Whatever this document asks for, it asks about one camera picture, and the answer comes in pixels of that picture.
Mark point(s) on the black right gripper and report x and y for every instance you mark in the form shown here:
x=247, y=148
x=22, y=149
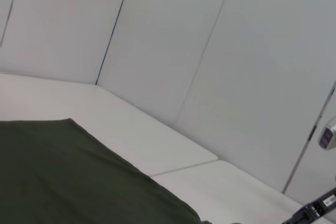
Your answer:
x=315, y=209

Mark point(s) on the dark green shirt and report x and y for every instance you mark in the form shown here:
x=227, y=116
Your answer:
x=65, y=176

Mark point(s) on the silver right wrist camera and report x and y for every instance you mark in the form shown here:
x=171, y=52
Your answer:
x=328, y=136

